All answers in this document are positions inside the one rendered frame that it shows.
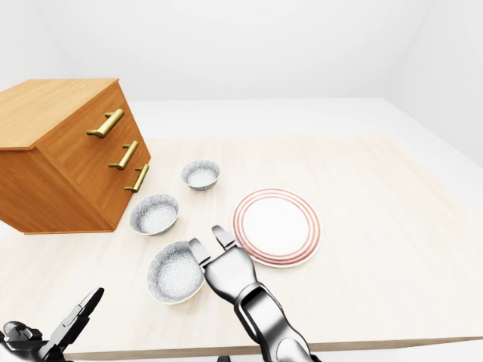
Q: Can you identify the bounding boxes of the medium brass drawer handle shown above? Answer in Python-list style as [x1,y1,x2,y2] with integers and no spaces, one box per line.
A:
[108,140,140,171]

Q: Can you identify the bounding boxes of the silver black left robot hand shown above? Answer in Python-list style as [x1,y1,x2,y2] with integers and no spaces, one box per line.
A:
[0,287,106,362]

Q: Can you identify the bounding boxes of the long brass drawer handle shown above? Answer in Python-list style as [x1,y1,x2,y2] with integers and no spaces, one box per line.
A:
[85,108,126,140]

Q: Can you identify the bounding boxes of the large wooden drawer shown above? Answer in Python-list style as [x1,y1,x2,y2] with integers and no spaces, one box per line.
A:
[34,79,134,183]

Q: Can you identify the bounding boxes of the medium wooden drawer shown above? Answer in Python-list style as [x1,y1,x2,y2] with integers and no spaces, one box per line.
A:
[65,110,144,210]

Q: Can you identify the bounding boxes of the white plate with red rings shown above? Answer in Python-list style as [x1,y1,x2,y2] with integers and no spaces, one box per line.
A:
[231,188,322,269]

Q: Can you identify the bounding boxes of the small wooden drawer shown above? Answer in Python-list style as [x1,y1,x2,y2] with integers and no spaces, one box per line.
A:
[91,134,152,232]

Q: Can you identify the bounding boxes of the medium patterned bowl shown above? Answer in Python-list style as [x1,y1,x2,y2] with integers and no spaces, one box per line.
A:
[129,194,180,237]

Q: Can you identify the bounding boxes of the short brass drawer handle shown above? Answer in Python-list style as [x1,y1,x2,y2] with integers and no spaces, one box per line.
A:
[123,164,150,194]

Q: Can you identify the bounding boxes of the small patterned bowl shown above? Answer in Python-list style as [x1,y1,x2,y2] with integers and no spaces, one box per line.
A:
[180,159,221,192]

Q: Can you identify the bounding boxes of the large patterned bowl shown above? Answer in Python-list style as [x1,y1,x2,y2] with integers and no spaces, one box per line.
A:
[146,240,207,305]

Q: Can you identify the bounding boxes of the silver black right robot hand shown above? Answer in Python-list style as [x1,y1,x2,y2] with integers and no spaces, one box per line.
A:
[188,225,266,307]

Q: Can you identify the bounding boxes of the wooden cabinet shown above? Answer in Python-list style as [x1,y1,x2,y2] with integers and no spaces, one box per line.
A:
[0,78,152,235]

